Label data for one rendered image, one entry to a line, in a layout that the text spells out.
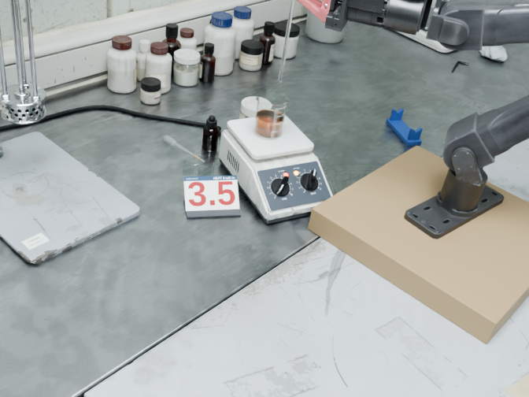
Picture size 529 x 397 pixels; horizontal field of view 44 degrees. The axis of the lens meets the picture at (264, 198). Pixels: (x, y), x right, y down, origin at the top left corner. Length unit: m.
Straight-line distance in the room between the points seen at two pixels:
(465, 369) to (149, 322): 0.43
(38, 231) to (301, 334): 0.42
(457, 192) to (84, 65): 0.79
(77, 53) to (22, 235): 0.50
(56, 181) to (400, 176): 0.59
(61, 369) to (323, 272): 0.40
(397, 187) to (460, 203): 0.12
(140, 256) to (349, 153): 0.50
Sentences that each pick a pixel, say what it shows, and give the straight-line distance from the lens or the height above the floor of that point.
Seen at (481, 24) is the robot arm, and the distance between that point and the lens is 0.97.
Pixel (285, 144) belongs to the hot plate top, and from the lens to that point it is 1.11.
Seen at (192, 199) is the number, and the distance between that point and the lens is 1.07.
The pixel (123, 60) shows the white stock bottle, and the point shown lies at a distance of 1.37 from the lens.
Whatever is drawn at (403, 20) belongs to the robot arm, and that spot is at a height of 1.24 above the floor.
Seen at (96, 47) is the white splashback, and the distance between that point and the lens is 1.42.
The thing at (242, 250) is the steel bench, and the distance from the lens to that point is 1.00.
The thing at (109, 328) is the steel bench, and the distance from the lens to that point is 0.88.
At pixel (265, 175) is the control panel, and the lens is 1.07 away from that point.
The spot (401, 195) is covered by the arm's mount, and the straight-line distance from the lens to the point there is 1.13.
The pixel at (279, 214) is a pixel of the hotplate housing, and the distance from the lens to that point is 1.05.
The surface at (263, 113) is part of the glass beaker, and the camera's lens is 1.09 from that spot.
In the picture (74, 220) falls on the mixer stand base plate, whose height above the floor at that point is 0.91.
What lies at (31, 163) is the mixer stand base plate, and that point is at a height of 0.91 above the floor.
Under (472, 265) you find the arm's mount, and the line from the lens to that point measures 1.03.
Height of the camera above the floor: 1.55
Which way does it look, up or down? 36 degrees down
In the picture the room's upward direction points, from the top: 9 degrees clockwise
